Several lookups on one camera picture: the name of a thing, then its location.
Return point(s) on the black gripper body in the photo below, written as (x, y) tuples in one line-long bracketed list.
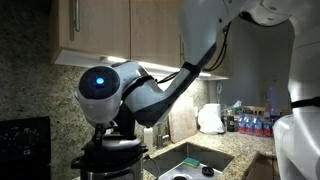
[(126, 120)]

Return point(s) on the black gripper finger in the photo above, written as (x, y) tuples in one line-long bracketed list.
[(112, 127), (99, 133)]

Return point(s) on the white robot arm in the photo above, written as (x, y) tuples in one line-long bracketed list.
[(206, 26)]

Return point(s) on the white soap bottle black cap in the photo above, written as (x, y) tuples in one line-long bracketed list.
[(148, 140)]

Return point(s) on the stainless steel pressure cooker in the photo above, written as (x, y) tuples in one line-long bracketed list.
[(110, 168)]

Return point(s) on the chrome faucet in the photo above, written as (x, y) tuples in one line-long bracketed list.
[(161, 138)]

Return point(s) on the wooden cutting board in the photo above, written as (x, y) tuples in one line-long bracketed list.
[(183, 123)]

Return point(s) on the under-cabinet light strip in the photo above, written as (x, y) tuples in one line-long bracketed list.
[(156, 66)]

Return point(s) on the stainless steel sink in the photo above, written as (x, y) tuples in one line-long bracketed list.
[(173, 160)]

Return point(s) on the black stove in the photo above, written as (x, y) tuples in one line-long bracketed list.
[(23, 146)]

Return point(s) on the green sponge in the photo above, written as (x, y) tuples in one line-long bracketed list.
[(191, 162)]

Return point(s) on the white plastic bag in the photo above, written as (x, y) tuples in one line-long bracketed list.
[(210, 125)]

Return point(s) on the white paper towel roll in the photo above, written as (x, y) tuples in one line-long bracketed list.
[(213, 109)]

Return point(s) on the black round sink stopper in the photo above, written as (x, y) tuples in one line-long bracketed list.
[(207, 171)]

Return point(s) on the light wooden upper cabinet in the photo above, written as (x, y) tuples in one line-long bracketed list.
[(150, 26)]

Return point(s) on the small dark jar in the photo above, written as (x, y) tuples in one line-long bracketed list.
[(230, 123)]

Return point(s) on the dark brown lower cabinet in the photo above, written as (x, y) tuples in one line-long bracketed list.
[(261, 168)]

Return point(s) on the tall blue translucent bottle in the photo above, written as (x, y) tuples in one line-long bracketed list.
[(274, 100)]

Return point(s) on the white wall outlet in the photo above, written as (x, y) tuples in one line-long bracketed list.
[(196, 111)]

